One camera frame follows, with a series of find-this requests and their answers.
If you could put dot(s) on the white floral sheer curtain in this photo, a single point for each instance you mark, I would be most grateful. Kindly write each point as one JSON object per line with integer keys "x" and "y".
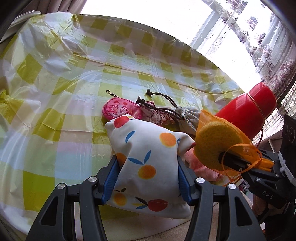
{"x": 245, "y": 34}

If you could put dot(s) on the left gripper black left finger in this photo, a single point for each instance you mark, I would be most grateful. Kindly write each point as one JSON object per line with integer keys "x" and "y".
{"x": 56, "y": 219}

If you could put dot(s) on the white fruit print pouch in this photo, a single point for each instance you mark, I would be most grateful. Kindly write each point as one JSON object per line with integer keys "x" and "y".
{"x": 148, "y": 155}

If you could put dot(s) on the mauve floral curtain right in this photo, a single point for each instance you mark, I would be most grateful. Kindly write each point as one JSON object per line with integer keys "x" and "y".
{"x": 281, "y": 80}

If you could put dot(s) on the orange organza gift bag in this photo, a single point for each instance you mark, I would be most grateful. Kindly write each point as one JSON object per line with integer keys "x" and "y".
{"x": 216, "y": 138}

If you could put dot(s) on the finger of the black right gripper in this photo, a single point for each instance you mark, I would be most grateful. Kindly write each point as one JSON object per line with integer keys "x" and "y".
{"x": 232, "y": 162}

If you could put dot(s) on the green checkered plastic tablecloth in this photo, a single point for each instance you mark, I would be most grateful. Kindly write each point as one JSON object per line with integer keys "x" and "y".
{"x": 55, "y": 75}

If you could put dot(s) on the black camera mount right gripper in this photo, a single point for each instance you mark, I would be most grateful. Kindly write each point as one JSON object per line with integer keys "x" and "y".
{"x": 288, "y": 146}

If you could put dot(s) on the red white print cloth pouch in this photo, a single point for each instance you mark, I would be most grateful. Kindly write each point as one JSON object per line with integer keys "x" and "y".
{"x": 156, "y": 116}

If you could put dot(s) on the right hand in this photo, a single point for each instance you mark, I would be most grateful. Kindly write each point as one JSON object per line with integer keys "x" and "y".
{"x": 263, "y": 210}

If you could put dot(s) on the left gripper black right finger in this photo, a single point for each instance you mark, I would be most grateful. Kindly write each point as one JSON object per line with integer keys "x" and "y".
{"x": 236, "y": 219}

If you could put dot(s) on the pink knitted sock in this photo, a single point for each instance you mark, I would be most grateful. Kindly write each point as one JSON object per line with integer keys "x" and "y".
{"x": 200, "y": 169}

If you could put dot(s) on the red thermos jug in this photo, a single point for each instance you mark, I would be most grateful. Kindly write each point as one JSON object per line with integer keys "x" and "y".
{"x": 249, "y": 111}

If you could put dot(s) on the pink round coin purse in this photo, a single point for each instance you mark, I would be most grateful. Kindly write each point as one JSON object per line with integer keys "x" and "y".
{"x": 117, "y": 106}

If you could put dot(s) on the grey drawstring pouch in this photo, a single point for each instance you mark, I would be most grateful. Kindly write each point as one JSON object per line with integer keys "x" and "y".
{"x": 187, "y": 118}

